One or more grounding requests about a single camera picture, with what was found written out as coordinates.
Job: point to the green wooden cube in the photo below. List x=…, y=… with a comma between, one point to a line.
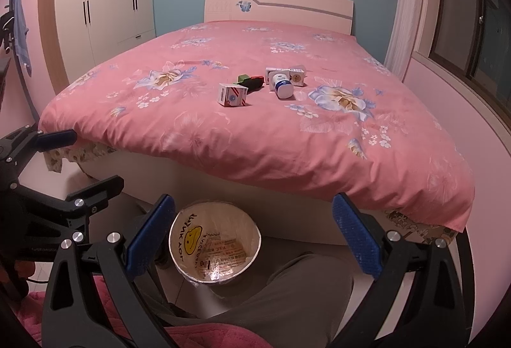
x=242, y=78

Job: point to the red wooden block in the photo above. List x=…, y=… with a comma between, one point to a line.
x=253, y=83

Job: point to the small white red box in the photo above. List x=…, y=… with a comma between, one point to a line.
x=231, y=95

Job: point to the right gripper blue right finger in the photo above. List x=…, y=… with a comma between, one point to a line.
x=362, y=233

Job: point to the pink floral bed cover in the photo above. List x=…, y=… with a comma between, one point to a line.
x=353, y=128

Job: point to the dark window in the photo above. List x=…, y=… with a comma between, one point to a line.
x=472, y=40

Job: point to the white curtain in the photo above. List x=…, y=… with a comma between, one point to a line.
x=403, y=37

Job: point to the white wardrobe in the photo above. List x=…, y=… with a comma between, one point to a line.
x=78, y=35

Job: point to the floral bed skirt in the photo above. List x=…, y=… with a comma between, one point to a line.
x=81, y=154

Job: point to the white trash bin with bag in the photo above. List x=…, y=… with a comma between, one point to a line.
x=195, y=223

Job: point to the white headboard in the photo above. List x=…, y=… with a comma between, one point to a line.
x=330, y=15

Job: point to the small cream box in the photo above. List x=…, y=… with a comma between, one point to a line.
x=297, y=77

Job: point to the white pill bottle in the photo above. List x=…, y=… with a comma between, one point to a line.
x=282, y=87

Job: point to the blue hanging cloth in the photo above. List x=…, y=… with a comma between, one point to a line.
x=20, y=31

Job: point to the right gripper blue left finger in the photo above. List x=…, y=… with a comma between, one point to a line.
x=145, y=238

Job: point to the snack wrapper in bin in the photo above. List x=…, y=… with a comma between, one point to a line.
x=219, y=259

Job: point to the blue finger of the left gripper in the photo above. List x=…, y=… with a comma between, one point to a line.
x=56, y=140

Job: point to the white milk carton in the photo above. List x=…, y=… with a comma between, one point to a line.
x=271, y=71

